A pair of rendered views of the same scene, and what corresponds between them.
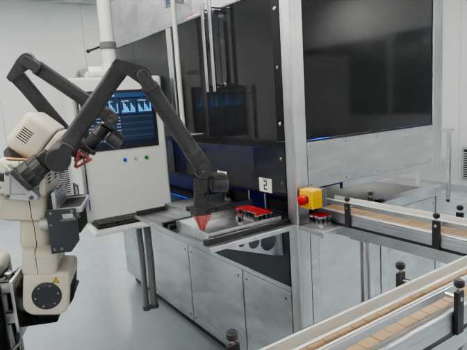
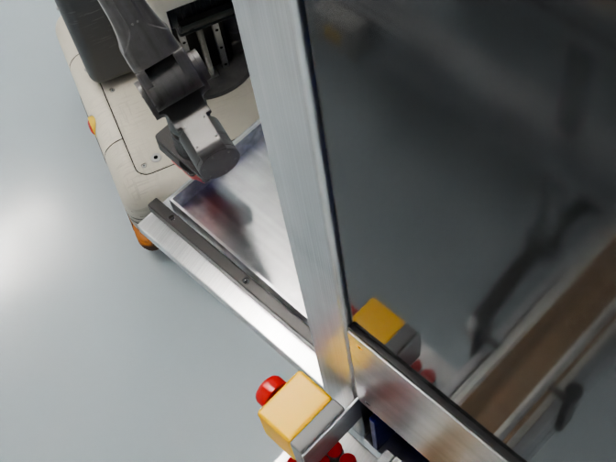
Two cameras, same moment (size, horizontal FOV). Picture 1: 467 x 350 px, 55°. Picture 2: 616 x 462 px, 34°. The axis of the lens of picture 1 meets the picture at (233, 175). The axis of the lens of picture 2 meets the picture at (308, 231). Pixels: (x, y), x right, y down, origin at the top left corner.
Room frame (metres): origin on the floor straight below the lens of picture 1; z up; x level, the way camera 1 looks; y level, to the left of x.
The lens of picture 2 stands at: (1.70, -0.71, 2.09)
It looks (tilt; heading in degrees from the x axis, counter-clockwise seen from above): 59 degrees down; 88
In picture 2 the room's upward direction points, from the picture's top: 11 degrees counter-clockwise
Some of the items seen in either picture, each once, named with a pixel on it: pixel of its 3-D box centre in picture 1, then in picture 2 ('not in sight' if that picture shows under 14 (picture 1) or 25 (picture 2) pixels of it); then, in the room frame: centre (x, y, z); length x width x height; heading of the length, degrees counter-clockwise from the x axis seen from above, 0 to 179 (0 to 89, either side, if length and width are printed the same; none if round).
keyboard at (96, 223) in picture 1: (133, 217); not in sight; (2.26, 0.54, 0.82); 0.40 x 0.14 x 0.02; 120
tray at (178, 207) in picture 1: (208, 204); not in sight; (2.10, 0.13, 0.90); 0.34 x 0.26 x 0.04; 124
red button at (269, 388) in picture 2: (303, 199); (275, 394); (1.65, -0.26, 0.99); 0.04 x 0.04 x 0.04; 34
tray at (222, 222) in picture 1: (228, 222); (316, 214); (1.75, 0.03, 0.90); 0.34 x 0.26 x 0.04; 123
